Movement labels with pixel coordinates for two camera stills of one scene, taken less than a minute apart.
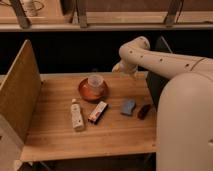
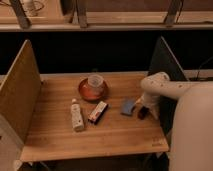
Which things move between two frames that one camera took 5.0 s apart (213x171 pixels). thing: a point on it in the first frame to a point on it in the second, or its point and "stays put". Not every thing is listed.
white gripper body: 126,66 to 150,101
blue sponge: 128,105 stays put
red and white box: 98,111 stays put
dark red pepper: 143,112 stays put
